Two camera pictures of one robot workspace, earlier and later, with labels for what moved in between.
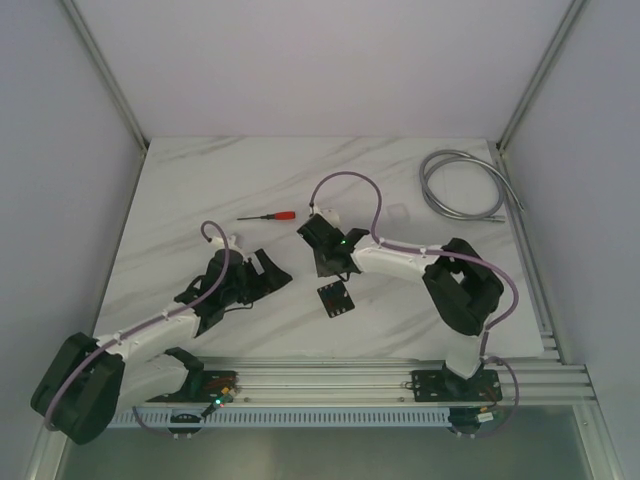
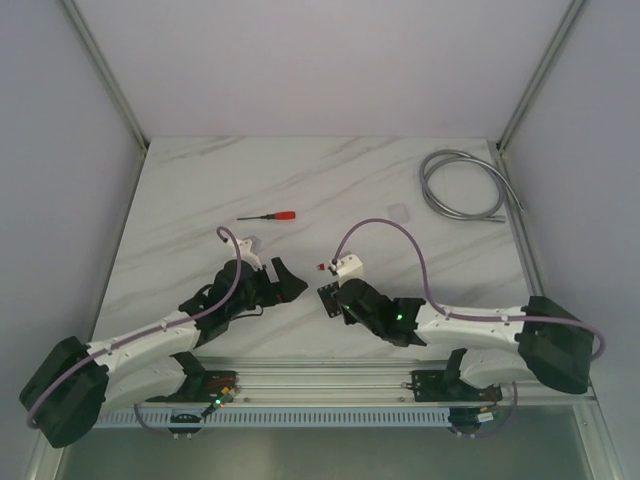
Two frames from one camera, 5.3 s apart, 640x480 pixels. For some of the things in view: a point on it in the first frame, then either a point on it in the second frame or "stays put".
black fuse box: (335, 298) stays put
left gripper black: (254, 279) → (273, 286)
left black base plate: (202, 386) stays put
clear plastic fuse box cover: (398, 213) stays put
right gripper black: (322, 270) → (349, 319)
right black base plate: (445, 386) stays put
